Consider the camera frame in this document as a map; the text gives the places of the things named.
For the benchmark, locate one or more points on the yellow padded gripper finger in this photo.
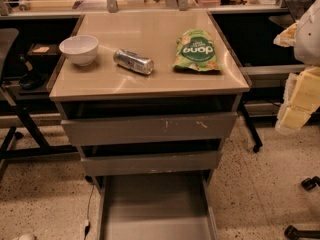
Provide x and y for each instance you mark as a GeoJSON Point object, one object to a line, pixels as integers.
{"type": "Point", "coordinates": [301, 99]}

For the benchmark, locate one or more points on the green rice chip bag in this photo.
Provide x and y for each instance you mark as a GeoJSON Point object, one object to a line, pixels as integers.
{"type": "Point", "coordinates": [195, 51]}

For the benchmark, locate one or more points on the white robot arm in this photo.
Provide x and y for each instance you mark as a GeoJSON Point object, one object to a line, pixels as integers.
{"type": "Point", "coordinates": [304, 37]}

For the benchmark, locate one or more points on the grey top drawer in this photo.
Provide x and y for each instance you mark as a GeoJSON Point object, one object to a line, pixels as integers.
{"type": "Point", "coordinates": [147, 129]}

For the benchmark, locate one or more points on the grey drawer cabinet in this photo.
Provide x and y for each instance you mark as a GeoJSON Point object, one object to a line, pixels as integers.
{"type": "Point", "coordinates": [147, 92]}

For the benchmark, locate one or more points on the grey middle drawer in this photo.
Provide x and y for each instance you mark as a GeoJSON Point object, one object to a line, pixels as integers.
{"type": "Point", "coordinates": [151, 163]}

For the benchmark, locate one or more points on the grey open bottom drawer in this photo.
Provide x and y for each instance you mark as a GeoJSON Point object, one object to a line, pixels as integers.
{"type": "Point", "coordinates": [165, 206]}

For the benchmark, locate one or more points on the black table leg with caster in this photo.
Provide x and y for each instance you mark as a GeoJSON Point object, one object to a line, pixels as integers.
{"type": "Point", "coordinates": [255, 136]}

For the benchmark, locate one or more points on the black chair base leg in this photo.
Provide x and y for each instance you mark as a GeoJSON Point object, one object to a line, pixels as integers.
{"type": "Point", "coordinates": [292, 233]}

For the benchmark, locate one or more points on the silver drink can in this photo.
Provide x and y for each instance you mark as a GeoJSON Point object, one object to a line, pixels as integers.
{"type": "Point", "coordinates": [133, 62]}

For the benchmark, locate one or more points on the white ceramic bowl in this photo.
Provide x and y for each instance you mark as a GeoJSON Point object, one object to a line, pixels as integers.
{"type": "Point", "coordinates": [81, 50]}

